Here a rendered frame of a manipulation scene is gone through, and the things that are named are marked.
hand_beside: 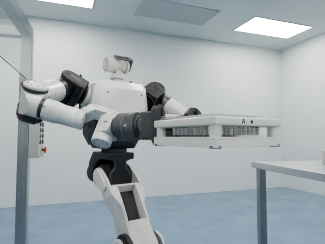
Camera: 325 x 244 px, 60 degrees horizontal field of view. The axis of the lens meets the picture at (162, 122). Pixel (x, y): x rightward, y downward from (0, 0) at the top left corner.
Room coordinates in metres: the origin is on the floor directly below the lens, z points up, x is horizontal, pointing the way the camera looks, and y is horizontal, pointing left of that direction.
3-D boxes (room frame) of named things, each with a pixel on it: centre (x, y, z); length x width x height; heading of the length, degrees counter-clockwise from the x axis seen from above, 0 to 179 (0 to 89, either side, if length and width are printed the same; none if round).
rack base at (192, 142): (0.78, -0.14, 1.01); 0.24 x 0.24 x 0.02; 35
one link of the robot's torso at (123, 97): (1.34, 0.25, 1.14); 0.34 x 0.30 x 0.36; 124
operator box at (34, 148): (1.78, 0.79, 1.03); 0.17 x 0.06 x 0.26; 13
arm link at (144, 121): (0.87, 0.06, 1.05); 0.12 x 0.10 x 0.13; 67
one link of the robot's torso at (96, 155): (1.37, 0.26, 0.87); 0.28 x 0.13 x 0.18; 34
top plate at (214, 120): (0.78, -0.14, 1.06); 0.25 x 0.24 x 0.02; 35
